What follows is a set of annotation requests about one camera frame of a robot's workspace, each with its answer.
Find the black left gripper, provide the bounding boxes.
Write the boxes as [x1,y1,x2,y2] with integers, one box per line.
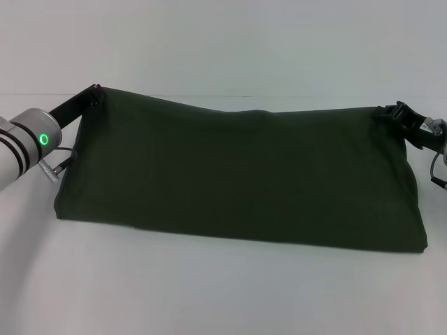
[47,82,106,129]

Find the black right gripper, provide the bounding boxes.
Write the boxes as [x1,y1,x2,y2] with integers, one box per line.
[377,100,447,151]

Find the dark green shirt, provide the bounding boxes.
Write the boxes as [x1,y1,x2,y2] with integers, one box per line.
[54,85,429,258]

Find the grey cable with metal plug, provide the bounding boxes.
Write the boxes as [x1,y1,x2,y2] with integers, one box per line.
[421,117,447,190]

